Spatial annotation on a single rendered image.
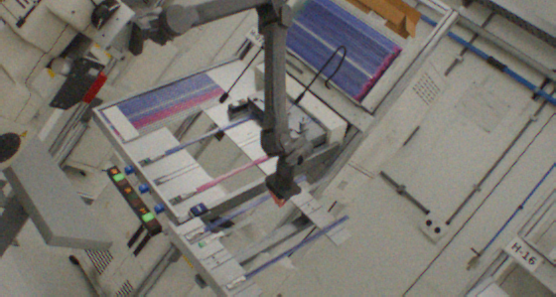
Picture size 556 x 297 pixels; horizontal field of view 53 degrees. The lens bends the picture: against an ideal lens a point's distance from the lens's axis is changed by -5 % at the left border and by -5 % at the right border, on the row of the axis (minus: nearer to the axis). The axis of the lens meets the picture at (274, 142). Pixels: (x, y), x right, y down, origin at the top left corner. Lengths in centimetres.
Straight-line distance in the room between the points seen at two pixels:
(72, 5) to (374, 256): 273
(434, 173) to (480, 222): 42
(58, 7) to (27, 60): 18
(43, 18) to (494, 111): 282
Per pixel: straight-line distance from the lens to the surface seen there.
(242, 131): 227
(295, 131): 220
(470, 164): 361
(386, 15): 275
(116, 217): 261
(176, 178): 209
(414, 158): 372
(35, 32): 147
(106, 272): 261
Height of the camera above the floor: 137
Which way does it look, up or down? 8 degrees down
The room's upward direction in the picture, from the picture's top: 38 degrees clockwise
